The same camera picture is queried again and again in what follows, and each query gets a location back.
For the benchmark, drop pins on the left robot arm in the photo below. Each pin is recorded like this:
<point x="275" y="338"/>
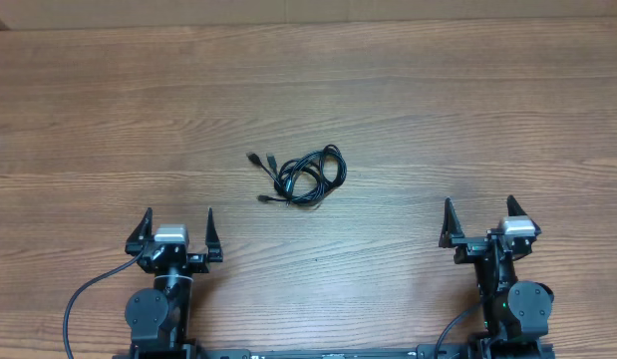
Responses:
<point x="158" y="316"/>

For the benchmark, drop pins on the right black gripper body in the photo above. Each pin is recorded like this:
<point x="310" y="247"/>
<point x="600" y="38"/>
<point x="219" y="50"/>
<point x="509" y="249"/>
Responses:
<point x="469" y="254"/>

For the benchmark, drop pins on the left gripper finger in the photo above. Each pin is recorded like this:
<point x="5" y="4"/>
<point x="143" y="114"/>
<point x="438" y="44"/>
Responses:
<point x="212" y="241"/>
<point x="137" y="240"/>

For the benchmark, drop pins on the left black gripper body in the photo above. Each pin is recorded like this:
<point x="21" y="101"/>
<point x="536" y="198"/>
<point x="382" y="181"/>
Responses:
<point x="195" y="264"/>

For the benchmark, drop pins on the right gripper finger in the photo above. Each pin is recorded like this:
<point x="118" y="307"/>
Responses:
<point x="451" y="234"/>
<point x="515" y="209"/>

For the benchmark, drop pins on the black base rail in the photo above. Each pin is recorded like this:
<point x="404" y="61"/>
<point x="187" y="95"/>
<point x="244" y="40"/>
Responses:
<point x="422" y="351"/>

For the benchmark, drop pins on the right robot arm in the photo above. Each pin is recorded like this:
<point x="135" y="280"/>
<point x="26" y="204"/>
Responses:
<point x="515" y="312"/>

